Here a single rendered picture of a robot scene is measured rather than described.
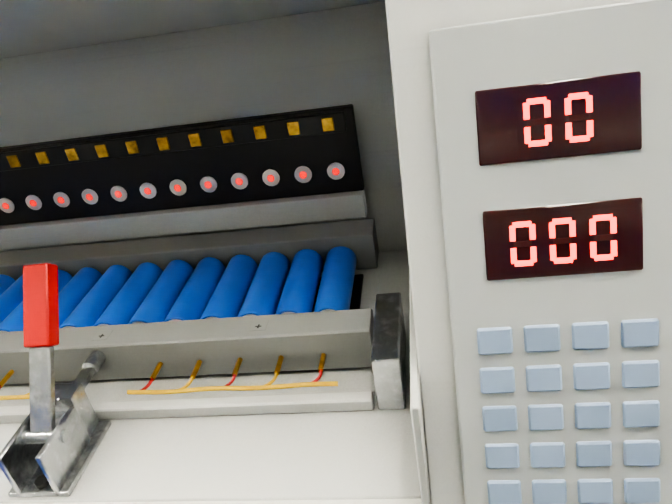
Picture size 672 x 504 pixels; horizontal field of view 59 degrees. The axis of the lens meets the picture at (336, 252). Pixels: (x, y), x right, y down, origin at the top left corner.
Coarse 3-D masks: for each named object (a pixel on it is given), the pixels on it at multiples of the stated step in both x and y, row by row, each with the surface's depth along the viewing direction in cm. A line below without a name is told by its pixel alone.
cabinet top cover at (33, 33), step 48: (0, 0) 27; (48, 0) 28; (96, 0) 29; (144, 0) 30; (192, 0) 31; (240, 0) 32; (288, 0) 33; (336, 0) 35; (384, 0) 36; (0, 48) 37; (48, 48) 39
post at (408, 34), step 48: (432, 0) 18; (480, 0) 17; (528, 0) 17; (576, 0) 17; (624, 0) 17; (432, 96) 18; (432, 144) 18; (432, 192) 19; (432, 240) 19; (432, 288) 19; (432, 336) 20; (432, 384) 20; (432, 432) 20; (432, 480) 21
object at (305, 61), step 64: (0, 64) 41; (64, 64) 40; (128, 64) 40; (192, 64) 39; (256, 64) 38; (320, 64) 38; (384, 64) 37; (0, 128) 42; (64, 128) 41; (128, 128) 41; (384, 128) 38; (384, 192) 39
